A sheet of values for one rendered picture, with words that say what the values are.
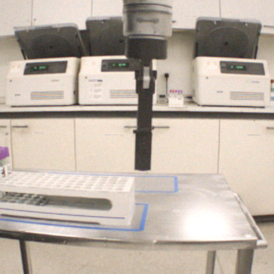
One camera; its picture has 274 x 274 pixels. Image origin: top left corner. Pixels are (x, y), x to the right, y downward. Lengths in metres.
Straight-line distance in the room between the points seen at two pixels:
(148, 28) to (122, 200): 0.29
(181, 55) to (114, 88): 0.85
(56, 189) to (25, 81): 2.14
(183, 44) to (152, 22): 2.60
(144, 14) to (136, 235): 0.36
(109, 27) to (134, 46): 2.23
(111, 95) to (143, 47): 1.98
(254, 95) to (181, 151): 0.67
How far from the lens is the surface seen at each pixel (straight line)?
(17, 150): 2.81
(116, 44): 3.00
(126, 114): 2.62
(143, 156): 0.67
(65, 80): 2.64
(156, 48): 0.63
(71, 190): 0.63
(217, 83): 2.60
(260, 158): 2.73
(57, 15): 3.02
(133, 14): 0.63
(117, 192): 0.61
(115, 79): 2.59
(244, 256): 0.60
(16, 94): 2.77
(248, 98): 2.66
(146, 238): 0.58
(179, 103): 2.53
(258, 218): 2.92
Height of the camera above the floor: 1.06
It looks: 8 degrees down
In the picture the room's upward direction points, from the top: straight up
